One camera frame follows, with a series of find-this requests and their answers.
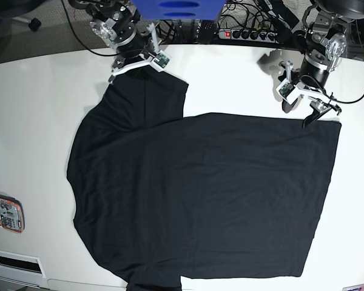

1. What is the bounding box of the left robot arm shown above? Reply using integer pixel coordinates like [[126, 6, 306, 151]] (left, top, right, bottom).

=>
[[275, 1, 364, 127]]

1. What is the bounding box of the black T-shirt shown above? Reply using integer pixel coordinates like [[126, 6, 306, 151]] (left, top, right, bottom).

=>
[[67, 68, 342, 290]]

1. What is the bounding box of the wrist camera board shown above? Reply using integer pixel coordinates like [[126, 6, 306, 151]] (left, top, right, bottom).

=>
[[150, 50, 170, 72], [276, 79, 298, 104]]

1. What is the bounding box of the sticker at bottom right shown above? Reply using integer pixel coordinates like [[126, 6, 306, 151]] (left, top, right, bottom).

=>
[[342, 284, 364, 291]]

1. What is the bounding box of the orange framed device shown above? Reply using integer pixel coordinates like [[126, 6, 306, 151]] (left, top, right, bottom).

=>
[[0, 194, 25, 233]]

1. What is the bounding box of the power strip with red switch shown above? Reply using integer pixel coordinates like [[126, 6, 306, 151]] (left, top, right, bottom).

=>
[[218, 28, 278, 44]]

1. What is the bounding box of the blue plastic box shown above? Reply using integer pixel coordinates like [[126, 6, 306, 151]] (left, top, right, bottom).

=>
[[132, 0, 226, 21]]

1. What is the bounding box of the black caster wheel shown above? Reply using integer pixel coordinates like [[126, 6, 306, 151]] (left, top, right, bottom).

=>
[[28, 18, 41, 32]]

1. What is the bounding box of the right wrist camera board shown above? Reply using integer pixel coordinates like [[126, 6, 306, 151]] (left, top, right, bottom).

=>
[[150, 50, 170, 72]]

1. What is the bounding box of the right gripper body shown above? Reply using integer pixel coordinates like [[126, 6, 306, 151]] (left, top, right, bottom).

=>
[[112, 23, 161, 76]]

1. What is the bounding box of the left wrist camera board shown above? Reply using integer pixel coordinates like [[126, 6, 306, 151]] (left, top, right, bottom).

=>
[[276, 79, 298, 104]]

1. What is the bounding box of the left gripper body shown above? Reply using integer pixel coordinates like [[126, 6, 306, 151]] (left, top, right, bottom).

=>
[[278, 61, 342, 115]]

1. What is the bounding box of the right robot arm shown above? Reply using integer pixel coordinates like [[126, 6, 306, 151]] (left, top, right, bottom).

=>
[[68, 1, 169, 78]]

